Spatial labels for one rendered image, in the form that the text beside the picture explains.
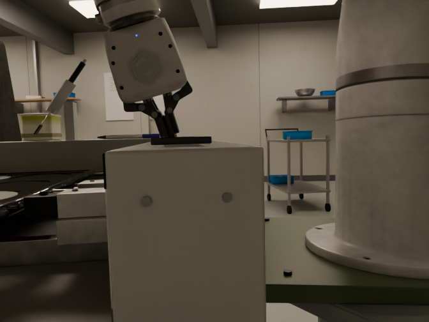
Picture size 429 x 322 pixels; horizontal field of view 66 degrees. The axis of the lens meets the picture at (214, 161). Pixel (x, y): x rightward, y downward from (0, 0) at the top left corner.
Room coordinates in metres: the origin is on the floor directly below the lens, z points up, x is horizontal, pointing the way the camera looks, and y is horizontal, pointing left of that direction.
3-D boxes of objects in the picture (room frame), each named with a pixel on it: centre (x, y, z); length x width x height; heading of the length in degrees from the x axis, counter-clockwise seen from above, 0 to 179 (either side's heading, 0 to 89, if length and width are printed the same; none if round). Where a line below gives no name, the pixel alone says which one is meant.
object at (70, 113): (0.75, 0.34, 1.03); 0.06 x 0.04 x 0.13; 97
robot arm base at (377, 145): (0.38, -0.20, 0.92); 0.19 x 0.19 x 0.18
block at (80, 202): (0.38, 0.14, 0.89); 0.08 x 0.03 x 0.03; 97
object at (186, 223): (0.47, 0.05, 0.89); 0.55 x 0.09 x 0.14; 7
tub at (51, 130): (0.85, 0.44, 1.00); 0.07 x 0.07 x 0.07; 7
